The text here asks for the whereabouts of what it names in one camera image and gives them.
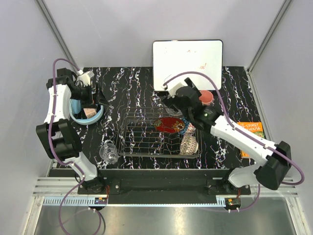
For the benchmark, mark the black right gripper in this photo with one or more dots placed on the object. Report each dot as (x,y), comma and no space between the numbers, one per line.
(172,101)

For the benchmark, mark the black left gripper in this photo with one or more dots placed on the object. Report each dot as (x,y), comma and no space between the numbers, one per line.
(88,103)

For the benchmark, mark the clear glass bowl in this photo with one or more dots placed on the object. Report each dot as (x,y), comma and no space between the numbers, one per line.
(172,112)

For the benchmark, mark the blue geometric patterned bowl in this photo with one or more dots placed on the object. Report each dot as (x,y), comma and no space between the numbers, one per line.
(189,127)

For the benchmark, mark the red floral plate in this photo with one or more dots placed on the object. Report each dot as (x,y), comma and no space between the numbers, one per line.
(169,124)

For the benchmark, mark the brown checkered patterned bowl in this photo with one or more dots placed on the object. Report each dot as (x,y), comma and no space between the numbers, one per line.
(189,145)

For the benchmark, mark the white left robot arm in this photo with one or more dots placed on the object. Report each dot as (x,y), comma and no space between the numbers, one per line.
(58,137)

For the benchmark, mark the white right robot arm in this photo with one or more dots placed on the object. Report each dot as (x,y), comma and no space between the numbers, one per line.
(272,160)

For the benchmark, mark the pink plastic cup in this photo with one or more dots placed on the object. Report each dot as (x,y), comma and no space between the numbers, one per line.
(206,97)

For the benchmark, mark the light blue headphones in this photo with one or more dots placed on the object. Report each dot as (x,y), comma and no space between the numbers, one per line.
(84,116)

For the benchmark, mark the white dry-erase board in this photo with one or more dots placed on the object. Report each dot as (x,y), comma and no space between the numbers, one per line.
(173,57)

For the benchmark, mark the clear faceted glass tumbler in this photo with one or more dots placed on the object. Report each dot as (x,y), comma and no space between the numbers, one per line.
(108,153)

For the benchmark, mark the orange treehouse book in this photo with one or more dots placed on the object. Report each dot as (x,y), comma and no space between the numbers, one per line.
(254,127)

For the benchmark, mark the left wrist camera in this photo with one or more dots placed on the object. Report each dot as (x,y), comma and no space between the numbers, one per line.
(66,72)

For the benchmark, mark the black wire dish rack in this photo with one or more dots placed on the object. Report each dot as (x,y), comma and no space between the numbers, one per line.
(137,136)

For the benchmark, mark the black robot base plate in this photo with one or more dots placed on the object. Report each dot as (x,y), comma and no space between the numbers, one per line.
(162,186)

